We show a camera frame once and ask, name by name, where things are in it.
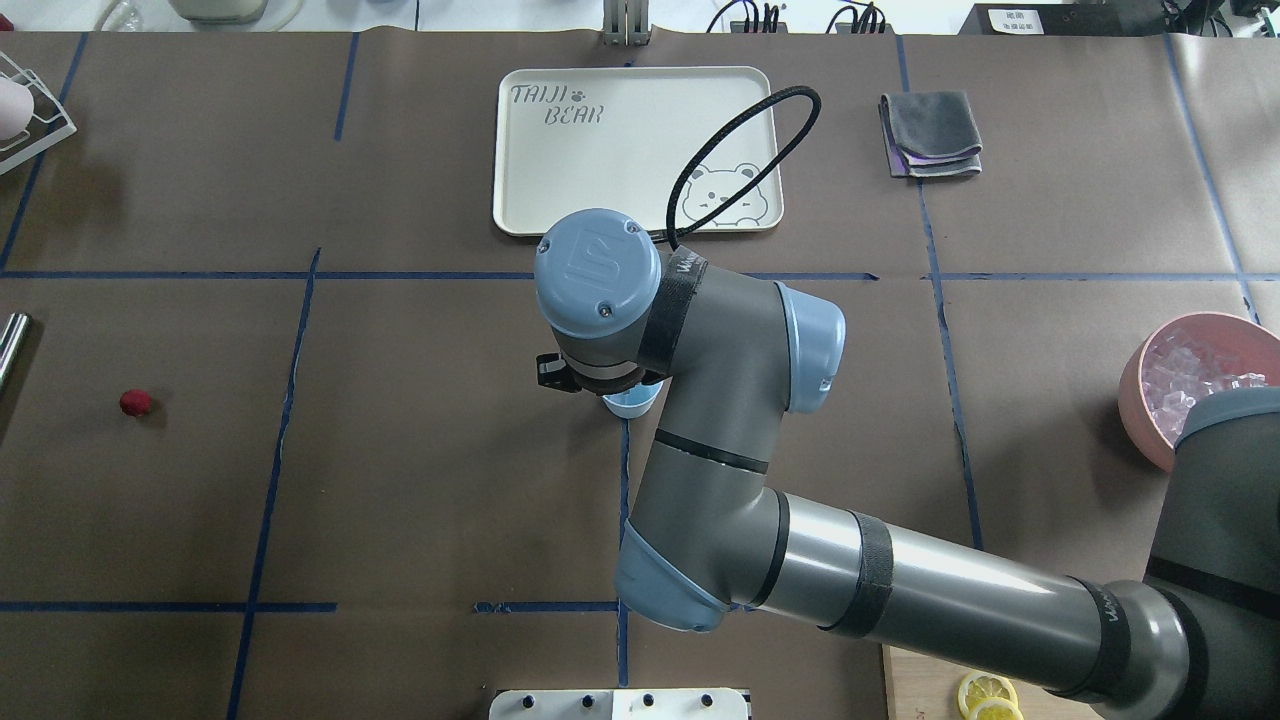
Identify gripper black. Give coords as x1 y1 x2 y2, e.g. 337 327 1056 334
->
536 352 646 396

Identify light blue cup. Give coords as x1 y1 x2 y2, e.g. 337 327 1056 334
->
602 380 664 420

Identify red strawberry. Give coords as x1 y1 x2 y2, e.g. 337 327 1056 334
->
118 389 155 416

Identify steel muddler black tip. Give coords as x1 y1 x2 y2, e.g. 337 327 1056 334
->
0 313 32 392

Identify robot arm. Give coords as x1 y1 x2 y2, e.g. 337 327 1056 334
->
534 209 1279 719

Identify pink bowl of ice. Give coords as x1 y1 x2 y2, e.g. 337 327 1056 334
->
1117 313 1279 473

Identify cream bear tray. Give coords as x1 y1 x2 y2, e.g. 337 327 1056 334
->
492 67 771 236

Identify black power strip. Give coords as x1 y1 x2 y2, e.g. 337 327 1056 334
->
826 1 890 35
716 1 788 35

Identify grey folded cloth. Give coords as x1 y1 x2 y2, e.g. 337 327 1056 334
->
878 90 983 179

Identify bamboo cutting board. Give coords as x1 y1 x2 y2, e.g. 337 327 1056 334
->
881 644 1100 719

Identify lemon slices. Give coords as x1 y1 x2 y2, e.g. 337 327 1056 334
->
956 671 1025 719

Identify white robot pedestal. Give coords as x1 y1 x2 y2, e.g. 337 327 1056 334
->
488 687 753 719

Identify aluminium frame post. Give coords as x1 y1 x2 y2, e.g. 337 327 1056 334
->
602 0 652 47

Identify white wire cup rack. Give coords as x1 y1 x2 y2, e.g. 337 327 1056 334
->
1 53 78 176

